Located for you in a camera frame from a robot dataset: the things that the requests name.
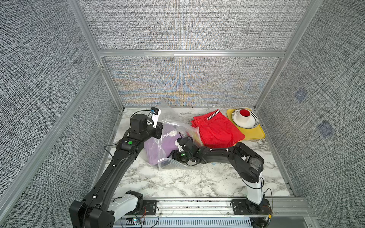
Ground red striped waistband shorts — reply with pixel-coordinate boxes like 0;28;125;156
191;109;245;148

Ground purple garment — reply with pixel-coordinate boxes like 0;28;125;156
144;123;180;165

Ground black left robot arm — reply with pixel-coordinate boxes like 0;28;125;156
69;107;163;228

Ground aluminium front rail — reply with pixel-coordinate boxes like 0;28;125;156
75;197;313;219

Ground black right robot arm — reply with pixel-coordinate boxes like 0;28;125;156
168;136;269;214

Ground white vacuum bag valve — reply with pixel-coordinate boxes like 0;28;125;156
169;130;178;137

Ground yellow garment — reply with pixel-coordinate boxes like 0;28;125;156
192;133;203;147

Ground white cup red inside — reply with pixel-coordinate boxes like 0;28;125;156
232;109;251;122

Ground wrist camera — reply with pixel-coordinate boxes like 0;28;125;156
150;107;161;128
175;138;184;152

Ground yellow plastic tray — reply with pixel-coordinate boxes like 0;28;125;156
226;108;266;140

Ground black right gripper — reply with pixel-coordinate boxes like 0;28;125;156
165;150;193;162

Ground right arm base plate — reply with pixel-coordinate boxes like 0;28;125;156
230;199;272;215

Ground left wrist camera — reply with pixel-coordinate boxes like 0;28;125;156
150;107;161;128

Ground white patterned saucer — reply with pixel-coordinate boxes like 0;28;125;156
231;108;259;129

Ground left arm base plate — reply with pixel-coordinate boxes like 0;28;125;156
126;199;157;215

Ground clear plastic vacuum bag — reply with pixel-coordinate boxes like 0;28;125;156
142;102;203;171

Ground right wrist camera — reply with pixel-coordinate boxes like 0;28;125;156
175;138;184;152

